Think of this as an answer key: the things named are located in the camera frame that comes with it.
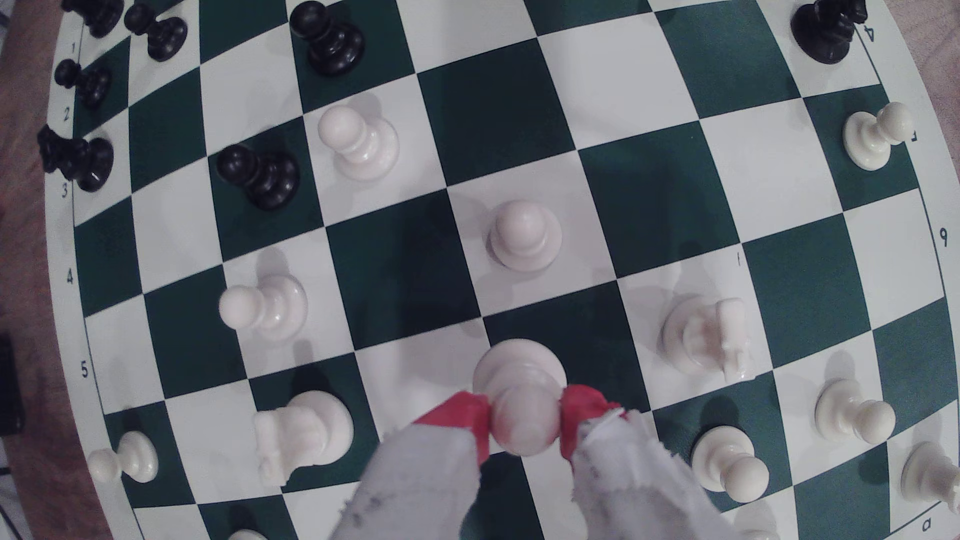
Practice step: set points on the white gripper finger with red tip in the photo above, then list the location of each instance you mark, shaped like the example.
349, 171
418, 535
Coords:
630, 487
420, 487

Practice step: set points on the white chess bishop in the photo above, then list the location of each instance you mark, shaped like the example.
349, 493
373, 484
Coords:
521, 375

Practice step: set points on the white chess pawn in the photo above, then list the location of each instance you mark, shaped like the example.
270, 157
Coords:
247, 535
274, 307
131, 457
844, 405
367, 150
866, 142
525, 240
727, 457

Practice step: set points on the white chess knight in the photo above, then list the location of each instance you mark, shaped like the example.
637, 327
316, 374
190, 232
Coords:
315, 431
697, 337

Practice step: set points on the white chess rook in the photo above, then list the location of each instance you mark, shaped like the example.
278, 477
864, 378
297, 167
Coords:
930, 472

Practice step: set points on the black chess pawn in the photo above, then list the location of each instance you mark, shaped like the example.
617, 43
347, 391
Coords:
270, 180
166, 36
334, 46
94, 84

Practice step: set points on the green white chess mat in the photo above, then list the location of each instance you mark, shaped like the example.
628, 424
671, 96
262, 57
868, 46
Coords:
495, 112

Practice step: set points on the black chess knight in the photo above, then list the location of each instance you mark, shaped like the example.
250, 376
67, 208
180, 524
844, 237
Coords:
821, 34
86, 161

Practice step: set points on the black chess rook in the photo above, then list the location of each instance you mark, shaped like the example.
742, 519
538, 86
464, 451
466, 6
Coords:
101, 15

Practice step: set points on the black box object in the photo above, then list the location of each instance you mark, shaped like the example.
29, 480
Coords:
9, 390

